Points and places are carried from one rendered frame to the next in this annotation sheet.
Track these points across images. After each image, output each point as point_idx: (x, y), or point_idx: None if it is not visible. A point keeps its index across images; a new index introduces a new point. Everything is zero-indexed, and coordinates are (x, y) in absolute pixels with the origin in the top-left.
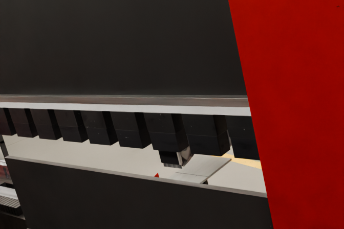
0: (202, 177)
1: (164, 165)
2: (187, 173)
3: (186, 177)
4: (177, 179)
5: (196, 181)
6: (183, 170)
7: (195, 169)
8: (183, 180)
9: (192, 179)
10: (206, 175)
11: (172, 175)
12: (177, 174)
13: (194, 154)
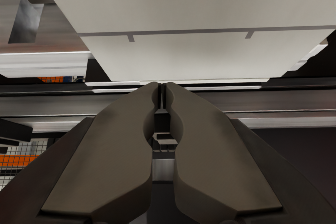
0: (298, 37)
1: (154, 163)
2: (168, 25)
3: (195, 52)
4: (160, 68)
5: (273, 65)
6: (112, 12)
7: None
8: (197, 68)
9: (244, 59)
10: (328, 16)
11: (98, 54)
12: (121, 47)
13: (260, 138)
